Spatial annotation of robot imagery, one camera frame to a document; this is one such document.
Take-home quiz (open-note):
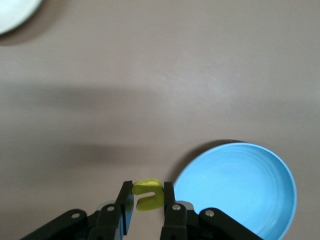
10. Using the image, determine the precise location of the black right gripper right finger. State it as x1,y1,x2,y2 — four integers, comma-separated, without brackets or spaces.
159,181,263,240

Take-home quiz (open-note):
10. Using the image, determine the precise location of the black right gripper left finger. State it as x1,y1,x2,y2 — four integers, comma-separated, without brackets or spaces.
21,180,136,240

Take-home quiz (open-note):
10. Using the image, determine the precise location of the yellow lowercase letter n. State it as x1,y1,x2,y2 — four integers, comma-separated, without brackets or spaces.
131,177,165,212

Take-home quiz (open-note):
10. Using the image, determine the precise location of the blue plate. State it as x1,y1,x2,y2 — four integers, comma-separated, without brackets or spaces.
172,142,298,240

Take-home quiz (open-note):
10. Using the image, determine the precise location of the beige plate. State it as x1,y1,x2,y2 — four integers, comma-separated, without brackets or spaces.
0,0,43,36

